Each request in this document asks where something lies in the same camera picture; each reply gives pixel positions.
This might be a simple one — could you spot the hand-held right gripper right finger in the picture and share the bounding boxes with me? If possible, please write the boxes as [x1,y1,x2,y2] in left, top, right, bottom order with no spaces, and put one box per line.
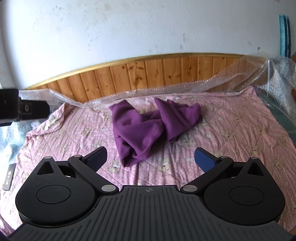
[180,147,269,193]

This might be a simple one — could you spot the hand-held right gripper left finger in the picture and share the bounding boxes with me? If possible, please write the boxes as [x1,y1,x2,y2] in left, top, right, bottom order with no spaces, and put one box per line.
[30,146,119,193]

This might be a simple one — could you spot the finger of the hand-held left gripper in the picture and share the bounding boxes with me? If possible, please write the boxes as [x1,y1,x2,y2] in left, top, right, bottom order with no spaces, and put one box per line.
[18,97,50,121]

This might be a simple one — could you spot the purple pants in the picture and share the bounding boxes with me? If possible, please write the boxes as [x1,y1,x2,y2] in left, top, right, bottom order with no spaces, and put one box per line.
[109,97,201,167]

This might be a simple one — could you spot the pink bear printed blanket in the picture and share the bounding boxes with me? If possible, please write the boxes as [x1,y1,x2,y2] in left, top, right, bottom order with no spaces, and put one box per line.
[0,86,296,237]

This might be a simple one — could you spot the grey-blue woven mat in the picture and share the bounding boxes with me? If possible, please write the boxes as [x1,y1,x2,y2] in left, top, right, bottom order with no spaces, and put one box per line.
[0,120,31,193]

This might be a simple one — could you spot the grey remote control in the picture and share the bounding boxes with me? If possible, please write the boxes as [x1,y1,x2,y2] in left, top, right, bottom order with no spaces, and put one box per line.
[3,163,17,191]

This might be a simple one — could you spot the dark green mattress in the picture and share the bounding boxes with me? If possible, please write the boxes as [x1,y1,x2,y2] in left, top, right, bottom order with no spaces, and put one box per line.
[257,86,296,142]

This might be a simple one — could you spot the wooden headboard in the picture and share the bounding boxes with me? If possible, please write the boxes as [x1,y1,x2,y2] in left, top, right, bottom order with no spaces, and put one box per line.
[24,52,249,103]

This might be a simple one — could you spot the clear bubble wrap sheet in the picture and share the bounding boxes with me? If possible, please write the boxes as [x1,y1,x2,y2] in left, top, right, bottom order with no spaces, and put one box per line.
[18,52,296,121]

